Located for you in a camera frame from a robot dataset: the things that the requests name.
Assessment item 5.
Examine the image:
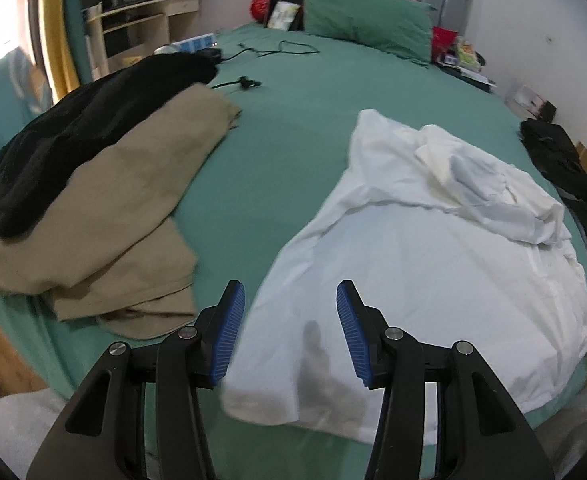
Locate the yellow curtain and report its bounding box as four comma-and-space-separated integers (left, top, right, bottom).
36, 0, 82, 98

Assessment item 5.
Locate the black framed picture box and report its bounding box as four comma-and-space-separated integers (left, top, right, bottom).
264, 0, 305, 32

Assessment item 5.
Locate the teal curtain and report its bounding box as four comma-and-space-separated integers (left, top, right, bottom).
60, 0, 94, 88

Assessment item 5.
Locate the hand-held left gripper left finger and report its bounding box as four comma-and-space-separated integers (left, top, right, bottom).
26, 280, 247, 480

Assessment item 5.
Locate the bed with green sheet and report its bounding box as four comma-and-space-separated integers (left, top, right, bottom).
0, 25, 587, 480

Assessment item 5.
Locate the chair with teal cloth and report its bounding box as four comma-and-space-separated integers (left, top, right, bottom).
0, 45, 54, 181

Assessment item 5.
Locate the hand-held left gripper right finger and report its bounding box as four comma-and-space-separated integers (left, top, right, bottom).
336, 280, 557, 480

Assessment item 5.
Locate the white hooded jacket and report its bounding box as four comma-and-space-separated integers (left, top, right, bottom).
221, 108, 587, 445

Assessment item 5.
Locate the pile of books and packets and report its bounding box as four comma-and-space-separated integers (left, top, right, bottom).
436, 37, 497, 92

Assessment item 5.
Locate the white nightstand with clutter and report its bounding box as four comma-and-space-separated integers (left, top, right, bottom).
506, 82, 557, 121

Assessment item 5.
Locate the green pillow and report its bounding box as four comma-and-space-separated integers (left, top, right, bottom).
292, 0, 438, 67

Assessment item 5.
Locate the black plug with cord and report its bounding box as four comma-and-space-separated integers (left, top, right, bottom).
211, 76, 263, 92

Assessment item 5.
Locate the black charging cable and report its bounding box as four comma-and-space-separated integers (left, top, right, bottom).
222, 40, 320, 63

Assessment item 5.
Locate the light wooden desk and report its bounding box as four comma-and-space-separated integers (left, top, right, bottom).
84, 0, 204, 81

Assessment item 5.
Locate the white power strip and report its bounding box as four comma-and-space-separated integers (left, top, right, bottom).
154, 33, 216, 56

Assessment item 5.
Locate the beige garment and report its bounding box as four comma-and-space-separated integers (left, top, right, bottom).
0, 83, 243, 339

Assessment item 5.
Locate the black garment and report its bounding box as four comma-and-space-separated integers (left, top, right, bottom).
0, 52, 218, 239

